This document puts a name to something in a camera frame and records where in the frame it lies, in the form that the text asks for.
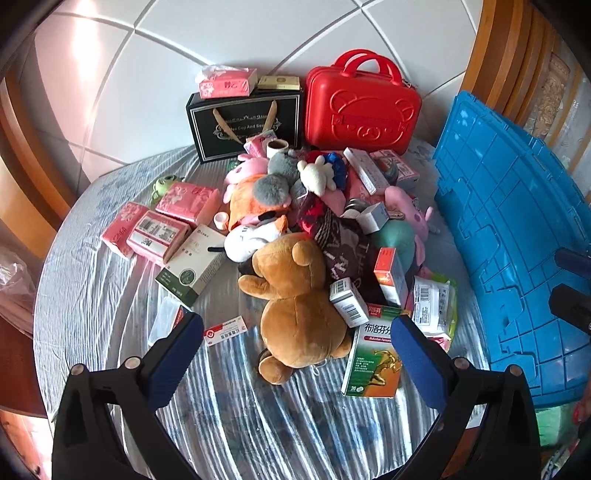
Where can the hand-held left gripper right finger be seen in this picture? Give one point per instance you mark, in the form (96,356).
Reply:
(418,364)

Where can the small green one-eyed plush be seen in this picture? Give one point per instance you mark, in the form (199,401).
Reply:
(166,187)

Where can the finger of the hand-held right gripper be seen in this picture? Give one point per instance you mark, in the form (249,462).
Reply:
(572,307)
(575,264)

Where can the white plush toy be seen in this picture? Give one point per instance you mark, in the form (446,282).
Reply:
(316,175)

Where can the pink pig plush teal body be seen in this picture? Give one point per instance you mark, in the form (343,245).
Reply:
(401,203)

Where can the wooden door frame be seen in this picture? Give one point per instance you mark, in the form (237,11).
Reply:
(41,184)
(498,46)

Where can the white wipes packet green backing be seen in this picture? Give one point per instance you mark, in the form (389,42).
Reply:
(429,300)

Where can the pink rabbit plush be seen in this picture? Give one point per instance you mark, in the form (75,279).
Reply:
(249,166)

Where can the brown teddy bear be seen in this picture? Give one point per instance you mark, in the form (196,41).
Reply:
(295,314)

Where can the rolled patterned carpet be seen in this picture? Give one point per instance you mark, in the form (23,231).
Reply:
(554,92)

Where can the green cloth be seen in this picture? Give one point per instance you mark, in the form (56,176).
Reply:
(556,427)

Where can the red white small box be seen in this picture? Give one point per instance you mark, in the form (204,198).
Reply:
(226,330)

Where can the orange plush toy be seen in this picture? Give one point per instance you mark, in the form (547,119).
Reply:
(244,203)

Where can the gold flat box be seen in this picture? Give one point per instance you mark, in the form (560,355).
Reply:
(279,83)

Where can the green orange medicine box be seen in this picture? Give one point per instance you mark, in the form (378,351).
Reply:
(369,364)

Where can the clear plastic bag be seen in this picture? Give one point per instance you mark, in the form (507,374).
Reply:
(16,286)

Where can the long white box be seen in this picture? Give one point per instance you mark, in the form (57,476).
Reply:
(367,170)

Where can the small pink box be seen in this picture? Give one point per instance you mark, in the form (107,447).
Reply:
(256,145)

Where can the white barcode box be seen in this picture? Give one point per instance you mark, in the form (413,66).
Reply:
(348,304)

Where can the grey plush toy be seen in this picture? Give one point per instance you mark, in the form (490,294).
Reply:
(284,166)

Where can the black gift box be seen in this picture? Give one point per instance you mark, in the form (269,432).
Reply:
(203,124)

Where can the grey white small box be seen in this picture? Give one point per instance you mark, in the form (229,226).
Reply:
(371,217)

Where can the grey fluffy plush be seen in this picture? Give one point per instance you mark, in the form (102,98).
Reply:
(274,191)

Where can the blue plastic storage crate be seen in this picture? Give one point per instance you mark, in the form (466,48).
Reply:
(498,207)

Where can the white green box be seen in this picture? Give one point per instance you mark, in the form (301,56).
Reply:
(194,263)

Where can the translucent white packet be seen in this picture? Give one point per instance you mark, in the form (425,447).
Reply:
(166,318)

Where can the orange white medicine box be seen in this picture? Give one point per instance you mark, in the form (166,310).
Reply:
(390,277)

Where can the white tape roll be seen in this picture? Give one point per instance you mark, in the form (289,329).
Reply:
(277,148)

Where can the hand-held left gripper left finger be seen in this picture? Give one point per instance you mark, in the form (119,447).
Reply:
(178,360)

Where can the pink white picture box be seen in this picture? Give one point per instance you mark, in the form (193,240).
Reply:
(406,173)

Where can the red bear-embossed suitcase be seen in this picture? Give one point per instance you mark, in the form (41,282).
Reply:
(360,110)

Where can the pink tissue pack white label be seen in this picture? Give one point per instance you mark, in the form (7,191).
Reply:
(157,235)

